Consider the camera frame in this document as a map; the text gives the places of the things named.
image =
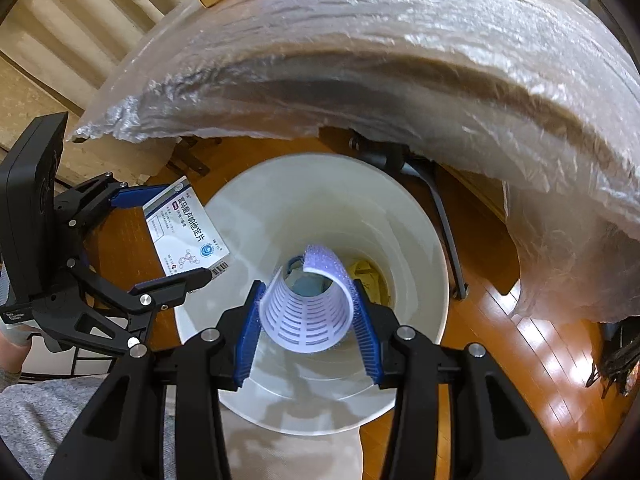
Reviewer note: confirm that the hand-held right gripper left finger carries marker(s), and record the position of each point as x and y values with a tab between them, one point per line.
250	340

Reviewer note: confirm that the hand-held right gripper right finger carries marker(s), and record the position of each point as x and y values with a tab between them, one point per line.
370	345

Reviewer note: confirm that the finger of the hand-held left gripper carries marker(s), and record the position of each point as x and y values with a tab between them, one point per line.
170	287
140	196

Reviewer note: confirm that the purple hair roller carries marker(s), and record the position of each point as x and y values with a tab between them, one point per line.
300	320

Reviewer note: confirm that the white and blue medicine box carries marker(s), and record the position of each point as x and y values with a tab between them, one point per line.
185	230

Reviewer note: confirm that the white plastic bin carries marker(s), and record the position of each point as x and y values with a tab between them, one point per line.
310	200

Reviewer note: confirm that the person's left forearm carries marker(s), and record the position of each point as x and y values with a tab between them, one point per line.
11	345

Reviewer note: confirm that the dark furniture leg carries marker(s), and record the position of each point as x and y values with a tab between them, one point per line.
192	160

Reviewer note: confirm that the teal item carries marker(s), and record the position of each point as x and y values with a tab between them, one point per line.
305	287

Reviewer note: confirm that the beige cloth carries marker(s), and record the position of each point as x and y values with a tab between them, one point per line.
290	455

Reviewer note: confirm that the person's grey clothing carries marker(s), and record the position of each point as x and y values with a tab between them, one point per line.
45	425

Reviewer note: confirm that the beige curtain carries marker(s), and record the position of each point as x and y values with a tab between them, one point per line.
60	20

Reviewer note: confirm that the plastic-covered table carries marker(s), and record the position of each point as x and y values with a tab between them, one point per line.
400	60

